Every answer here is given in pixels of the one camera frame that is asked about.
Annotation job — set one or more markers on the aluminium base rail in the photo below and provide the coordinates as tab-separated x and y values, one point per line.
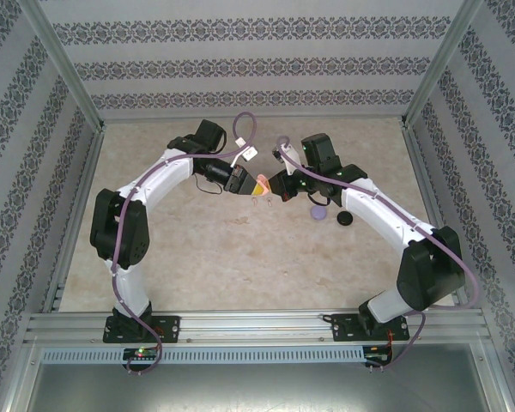
249	328

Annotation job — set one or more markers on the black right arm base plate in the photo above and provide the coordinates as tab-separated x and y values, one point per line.
343	328

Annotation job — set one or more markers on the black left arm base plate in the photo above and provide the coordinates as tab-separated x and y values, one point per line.
169	328

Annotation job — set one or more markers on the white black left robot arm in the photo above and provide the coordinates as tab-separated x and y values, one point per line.
163	176

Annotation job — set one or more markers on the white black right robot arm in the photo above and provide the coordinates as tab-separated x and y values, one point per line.
382	210

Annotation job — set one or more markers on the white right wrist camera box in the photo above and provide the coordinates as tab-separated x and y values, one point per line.
292	161

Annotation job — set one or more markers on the purple round charging case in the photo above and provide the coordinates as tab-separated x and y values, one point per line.
318	213

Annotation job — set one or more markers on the grey metal shelf panel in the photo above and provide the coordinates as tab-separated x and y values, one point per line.
257	390

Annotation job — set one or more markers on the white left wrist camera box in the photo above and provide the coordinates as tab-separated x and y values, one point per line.
250	153

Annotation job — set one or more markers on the aluminium side rail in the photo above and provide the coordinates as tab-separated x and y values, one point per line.
419	171
78	206

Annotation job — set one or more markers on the aluminium frame post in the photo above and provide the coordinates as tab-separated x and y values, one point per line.
60	60
444	60

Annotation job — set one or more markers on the black round charging case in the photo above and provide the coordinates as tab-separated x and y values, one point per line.
344	219

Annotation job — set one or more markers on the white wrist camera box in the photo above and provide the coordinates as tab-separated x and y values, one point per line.
292	161
250	153

